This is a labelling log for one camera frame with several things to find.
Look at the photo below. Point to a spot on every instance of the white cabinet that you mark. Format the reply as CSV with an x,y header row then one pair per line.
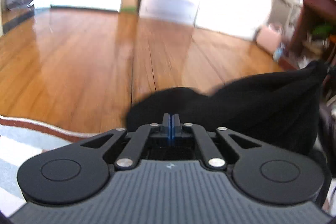
x,y
170,3

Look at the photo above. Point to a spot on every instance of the small light blue item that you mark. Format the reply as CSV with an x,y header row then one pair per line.
x,y
278,53

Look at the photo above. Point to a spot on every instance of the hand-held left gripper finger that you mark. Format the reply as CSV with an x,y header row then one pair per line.
x,y
168,132
174,132

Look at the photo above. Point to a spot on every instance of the checkered rug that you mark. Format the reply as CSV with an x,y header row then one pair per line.
x,y
21,140

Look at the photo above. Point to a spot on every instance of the black sweater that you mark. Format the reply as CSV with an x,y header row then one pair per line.
x,y
249,108

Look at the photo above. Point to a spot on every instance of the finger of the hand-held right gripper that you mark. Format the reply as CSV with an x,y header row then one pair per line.
x,y
332,68

